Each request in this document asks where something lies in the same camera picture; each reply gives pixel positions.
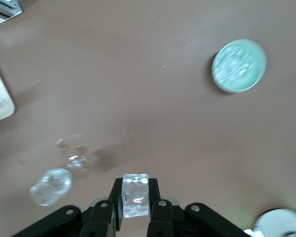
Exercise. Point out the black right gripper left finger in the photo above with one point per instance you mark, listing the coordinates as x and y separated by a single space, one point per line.
102 217

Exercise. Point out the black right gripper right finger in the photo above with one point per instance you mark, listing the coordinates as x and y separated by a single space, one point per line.
162 217

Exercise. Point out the single clear ice cube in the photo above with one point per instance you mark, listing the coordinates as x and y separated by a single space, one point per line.
135 195

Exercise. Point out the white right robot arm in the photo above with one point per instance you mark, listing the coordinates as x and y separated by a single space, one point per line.
273 222

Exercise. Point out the clear stemmed wine glass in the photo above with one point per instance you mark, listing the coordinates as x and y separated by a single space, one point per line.
50 187

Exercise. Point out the pile of clear ice cubes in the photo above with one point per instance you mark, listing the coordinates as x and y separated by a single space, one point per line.
234 64

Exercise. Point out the brown table cover mat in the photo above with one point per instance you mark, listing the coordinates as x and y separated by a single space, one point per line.
138 74

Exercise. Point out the pale green ceramic bowl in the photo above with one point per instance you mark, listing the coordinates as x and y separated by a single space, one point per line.
236 88

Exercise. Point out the cream rabbit print tray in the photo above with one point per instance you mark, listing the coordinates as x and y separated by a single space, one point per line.
0 98

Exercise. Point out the grey aluminium table bracket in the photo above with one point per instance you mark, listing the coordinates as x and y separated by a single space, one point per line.
7 10

